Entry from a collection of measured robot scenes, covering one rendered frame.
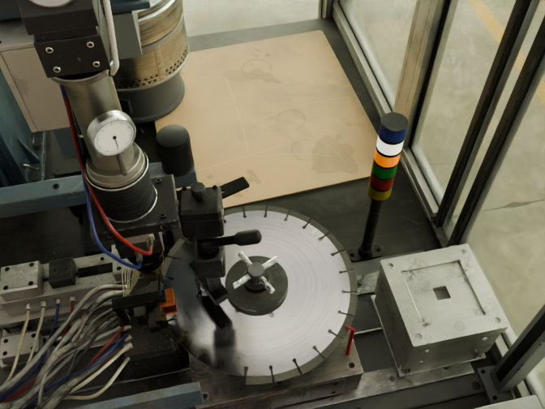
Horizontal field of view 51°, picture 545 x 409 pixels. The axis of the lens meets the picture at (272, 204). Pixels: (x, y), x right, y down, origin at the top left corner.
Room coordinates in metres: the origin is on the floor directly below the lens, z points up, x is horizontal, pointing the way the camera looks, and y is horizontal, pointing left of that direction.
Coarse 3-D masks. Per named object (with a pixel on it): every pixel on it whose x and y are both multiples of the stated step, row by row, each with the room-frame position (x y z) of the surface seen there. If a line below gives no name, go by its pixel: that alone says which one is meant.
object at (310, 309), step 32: (224, 224) 0.63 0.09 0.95; (256, 224) 0.63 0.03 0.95; (288, 224) 0.63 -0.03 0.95; (192, 256) 0.56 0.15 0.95; (288, 256) 0.56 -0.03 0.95; (320, 256) 0.56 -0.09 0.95; (192, 288) 0.50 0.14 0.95; (288, 288) 0.49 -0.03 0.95; (320, 288) 0.49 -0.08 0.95; (192, 320) 0.44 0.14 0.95; (224, 320) 0.43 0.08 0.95; (256, 320) 0.43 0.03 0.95; (288, 320) 0.43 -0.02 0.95; (320, 320) 0.43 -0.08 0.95; (192, 352) 0.38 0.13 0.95; (224, 352) 0.38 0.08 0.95; (256, 352) 0.38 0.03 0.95; (288, 352) 0.38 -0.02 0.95; (320, 352) 0.37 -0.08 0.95
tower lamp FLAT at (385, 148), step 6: (378, 138) 0.69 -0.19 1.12; (378, 144) 0.69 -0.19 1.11; (384, 144) 0.67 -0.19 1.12; (390, 144) 0.67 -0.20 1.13; (396, 144) 0.67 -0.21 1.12; (402, 144) 0.68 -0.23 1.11; (378, 150) 0.68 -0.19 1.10; (384, 150) 0.67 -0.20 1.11; (390, 150) 0.67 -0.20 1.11; (396, 150) 0.67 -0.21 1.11; (390, 156) 0.67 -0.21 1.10
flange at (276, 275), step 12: (240, 264) 0.54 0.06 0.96; (276, 264) 0.54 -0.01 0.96; (228, 276) 0.51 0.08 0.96; (240, 276) 0.51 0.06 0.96; (276, 276) 0.51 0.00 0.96; (228, 288) 0.49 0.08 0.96; (240, 288) 0.49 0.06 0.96; (252, 288) 0.48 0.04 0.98; (264, 288) 0.48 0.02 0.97; (276, 288) 0.49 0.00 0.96; (240, 300) 0.47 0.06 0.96; (252, 300) 0.46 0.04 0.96; (264, 300) 0.46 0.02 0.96; (276, 300) 0.47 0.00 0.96; (252, 312) 0.45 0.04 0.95
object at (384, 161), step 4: (376, 152) 0.69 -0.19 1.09; (376, 156) 0.69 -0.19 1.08; (380, 156) 0.68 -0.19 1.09; (384, 156) 0.67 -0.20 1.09; (396, 156) 0.67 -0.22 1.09; (376, 160) 0.68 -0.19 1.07; (380, 160) 0.68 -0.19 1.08; (384, 160) 0.67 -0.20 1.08; (388, 160) 0.67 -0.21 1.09; (392, 160) 0.67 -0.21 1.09; (396, 160) 0.67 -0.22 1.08; (380, 164) 0.67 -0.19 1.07; (384, 164) 0.67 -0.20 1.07; (388, 164) 0.67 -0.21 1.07; (392, 164) 0.67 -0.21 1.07; (396, 164) 0.68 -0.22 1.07; (388, 168) 0.67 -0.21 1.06
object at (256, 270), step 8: (240, 256) 0.53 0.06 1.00; (248, 264) 0.51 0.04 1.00; (256, 264) 0.51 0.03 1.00; (264, 264) 0.51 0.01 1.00; (272, 264) 0.52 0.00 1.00; (248, 272) 0.50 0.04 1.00; (256, 272) 0.50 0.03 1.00; (240, 280) 0.48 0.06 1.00; (248, 280) 0.49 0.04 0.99; (256, 280) 0.49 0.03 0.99; (264, 280) 0.48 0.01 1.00; (272, 288) 0.47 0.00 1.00
